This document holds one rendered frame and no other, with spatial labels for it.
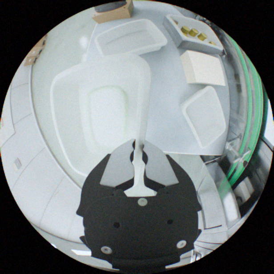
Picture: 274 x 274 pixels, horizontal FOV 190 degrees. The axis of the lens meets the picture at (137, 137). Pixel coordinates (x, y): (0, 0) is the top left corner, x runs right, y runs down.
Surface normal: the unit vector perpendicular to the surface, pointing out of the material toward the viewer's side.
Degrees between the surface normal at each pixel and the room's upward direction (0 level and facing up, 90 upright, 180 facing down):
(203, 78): 0
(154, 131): 0
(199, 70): 0
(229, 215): 90
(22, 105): 90
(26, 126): 90
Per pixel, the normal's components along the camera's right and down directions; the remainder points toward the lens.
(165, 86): -0.10, 0.47
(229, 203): -0.27, -0.86
